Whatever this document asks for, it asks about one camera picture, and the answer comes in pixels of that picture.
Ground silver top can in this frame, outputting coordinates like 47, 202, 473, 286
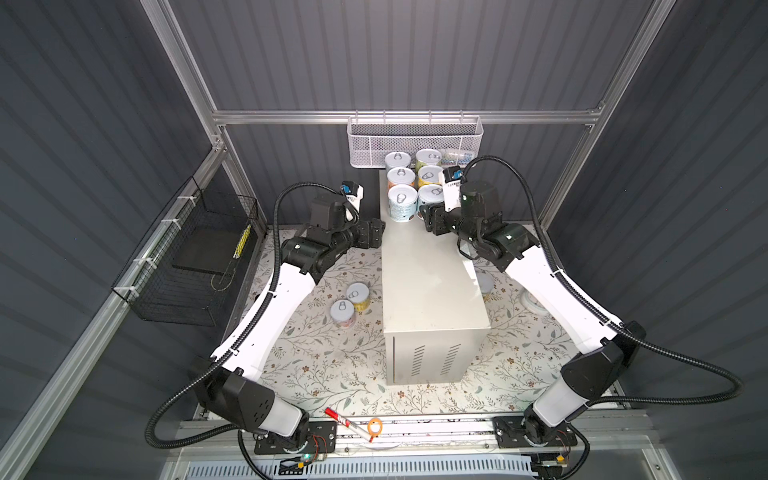
418, 184, 444, 208

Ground yellow label can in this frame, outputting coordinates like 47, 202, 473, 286
417, 165, 443, 189

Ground orange label can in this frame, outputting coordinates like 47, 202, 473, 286
386, 167, 416, 189

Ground green label can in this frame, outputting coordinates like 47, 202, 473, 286
415, 148, 442, 170

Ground teal label can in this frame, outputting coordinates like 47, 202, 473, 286
384, 151, 412, 171

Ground pink label can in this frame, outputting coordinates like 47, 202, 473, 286
329, 299, 357, 328

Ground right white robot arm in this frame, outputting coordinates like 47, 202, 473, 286
420, 181, 638, 444

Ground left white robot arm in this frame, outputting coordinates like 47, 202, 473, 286
193, 188, 385, 438

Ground beige metal cabinet counter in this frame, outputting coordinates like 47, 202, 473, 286
379, 173, 491, 385

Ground tube in white basket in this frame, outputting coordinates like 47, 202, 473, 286
440, 148, 476, 168

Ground plastic lid tall can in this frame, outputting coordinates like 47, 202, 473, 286
477, 272, 495, 301

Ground yellow highlighter pen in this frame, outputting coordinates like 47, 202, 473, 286
233, 224, 252, 259

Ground white teal alarm clock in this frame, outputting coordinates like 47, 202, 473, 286
519, 290, 549, 317

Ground floral table mat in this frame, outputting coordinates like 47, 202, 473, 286
260, 247, 577, 417

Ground red white marker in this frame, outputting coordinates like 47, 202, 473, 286
324, 407, 372, 443

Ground white wire mesh basket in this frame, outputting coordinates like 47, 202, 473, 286
346, 115, 484, 169

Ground black wire wall basket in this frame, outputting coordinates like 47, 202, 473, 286
112, 178, 262, 328

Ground orange ring tool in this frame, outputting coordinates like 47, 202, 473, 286
366, 418, 383, 441

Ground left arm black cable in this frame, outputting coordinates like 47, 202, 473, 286
144, 182, 361, 450

